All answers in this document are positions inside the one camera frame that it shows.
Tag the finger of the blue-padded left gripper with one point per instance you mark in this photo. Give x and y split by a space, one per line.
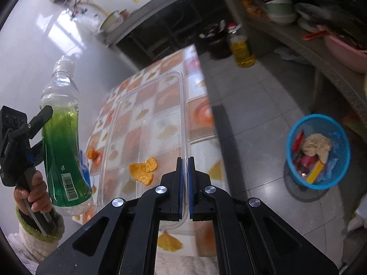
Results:
33 154
37 123

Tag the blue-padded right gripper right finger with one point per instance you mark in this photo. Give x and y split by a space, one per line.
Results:
250 237

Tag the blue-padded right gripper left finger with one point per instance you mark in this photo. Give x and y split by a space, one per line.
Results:
122 237

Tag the green plastic drink bottle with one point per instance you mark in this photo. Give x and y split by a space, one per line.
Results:
69 192

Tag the clear plastic tray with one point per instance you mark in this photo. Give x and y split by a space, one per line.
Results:
149 121

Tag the red snack bag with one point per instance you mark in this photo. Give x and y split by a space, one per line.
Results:
297 143

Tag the green sleeve left forearm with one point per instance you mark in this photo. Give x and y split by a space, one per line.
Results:
31 246

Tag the blue trash basket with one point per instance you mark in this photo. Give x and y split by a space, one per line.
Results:
324 140

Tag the concrete kitchen counter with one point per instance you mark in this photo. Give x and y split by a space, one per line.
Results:
348 82

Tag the left hand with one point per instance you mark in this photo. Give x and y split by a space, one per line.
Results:
38 196

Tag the small orange peel piece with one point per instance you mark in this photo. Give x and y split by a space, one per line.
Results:
92 154

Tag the yellow paper wrapper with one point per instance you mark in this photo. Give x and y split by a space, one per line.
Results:
315 172

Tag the patterned tablecloth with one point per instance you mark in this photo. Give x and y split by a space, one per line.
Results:
200 135

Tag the white enamel basin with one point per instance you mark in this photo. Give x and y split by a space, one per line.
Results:
111 22

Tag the yellow cooking oil bottle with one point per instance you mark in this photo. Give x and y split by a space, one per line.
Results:
240 47

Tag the pink plastic basin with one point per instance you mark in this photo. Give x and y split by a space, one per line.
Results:
347 55

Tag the stack of green white bowls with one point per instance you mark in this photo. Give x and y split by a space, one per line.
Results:
280 12

